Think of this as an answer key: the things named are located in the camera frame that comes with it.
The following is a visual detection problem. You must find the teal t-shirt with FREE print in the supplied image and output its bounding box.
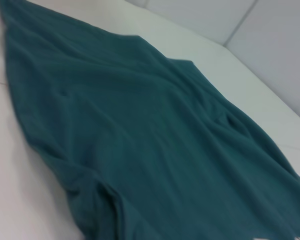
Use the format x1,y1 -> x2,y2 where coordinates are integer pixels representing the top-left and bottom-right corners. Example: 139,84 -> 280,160
0,0 -> 300,240

